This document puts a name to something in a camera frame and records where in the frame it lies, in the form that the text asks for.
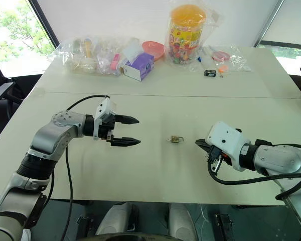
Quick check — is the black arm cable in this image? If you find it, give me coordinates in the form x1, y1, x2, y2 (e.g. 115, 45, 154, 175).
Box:
41, 94, 111, 241
207, 143, 301, 201

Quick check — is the black window frame post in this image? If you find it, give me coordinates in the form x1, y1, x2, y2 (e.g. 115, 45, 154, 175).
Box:
27, 0, 61, 49

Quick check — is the dark rounded robot torso rim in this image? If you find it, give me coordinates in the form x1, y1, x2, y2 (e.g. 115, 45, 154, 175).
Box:
76, 232, 198, 241

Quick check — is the black office chair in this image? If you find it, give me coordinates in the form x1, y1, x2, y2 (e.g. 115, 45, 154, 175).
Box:
0, 48, 44, 149

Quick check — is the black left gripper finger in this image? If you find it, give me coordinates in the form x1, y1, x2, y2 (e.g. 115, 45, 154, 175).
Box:
110, 137, 141, 148
114, 114, 140, 126

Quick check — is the purple white tissue box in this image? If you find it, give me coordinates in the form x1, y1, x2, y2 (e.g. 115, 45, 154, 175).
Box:
122, 41, 155, 82

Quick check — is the yellow wooden item in bag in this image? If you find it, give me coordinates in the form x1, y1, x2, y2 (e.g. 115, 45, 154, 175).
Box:
84, 39, 94, 58

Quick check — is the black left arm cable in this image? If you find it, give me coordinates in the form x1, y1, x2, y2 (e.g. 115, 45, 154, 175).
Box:
41, 94, 111, 241

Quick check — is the candy jar with orange lid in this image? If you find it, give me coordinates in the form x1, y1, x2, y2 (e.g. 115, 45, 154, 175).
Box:
168, 4, 207, 64

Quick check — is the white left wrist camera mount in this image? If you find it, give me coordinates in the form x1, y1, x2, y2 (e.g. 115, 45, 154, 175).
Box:
93, 98, 117, 141

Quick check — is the pink plastic bowl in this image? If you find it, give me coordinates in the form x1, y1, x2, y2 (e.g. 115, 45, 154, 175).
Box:
141, 41, 165, 61

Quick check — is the clear bag around candy jar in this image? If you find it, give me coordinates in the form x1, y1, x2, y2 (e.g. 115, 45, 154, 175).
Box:
162, 0, 227, 69

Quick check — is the pink item in bag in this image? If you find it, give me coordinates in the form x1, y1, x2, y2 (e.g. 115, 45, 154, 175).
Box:
110, 53, 120, 71

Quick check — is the grey window frame post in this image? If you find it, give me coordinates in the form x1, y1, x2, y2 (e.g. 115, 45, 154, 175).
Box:
255, 0, 284, 48

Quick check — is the large clear bag of items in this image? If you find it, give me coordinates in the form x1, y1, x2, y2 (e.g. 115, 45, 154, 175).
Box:
47, 36, 141, 76

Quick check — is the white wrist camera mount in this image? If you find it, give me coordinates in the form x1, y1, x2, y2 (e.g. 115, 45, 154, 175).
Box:
93, 98, 117, 141
206, 121, 252, 172

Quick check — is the crumpled clear bag with red ring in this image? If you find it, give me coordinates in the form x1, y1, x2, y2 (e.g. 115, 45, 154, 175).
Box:
202, 44, 252, 74

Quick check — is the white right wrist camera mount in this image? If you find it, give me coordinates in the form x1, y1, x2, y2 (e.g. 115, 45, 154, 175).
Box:
206, 121, 252, 172

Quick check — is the silver rounded robot leg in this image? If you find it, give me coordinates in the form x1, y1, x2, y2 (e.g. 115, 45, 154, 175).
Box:
94, 201, 139, 237
168, 202, 198, 239

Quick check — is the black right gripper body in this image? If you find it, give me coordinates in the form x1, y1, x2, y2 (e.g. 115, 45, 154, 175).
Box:
204, 144, 228, 174

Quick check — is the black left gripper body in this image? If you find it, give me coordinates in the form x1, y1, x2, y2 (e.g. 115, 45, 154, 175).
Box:
99, 112, 118, 147

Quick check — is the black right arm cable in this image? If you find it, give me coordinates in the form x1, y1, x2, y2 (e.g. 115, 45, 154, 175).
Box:
207, 143, 301, 201

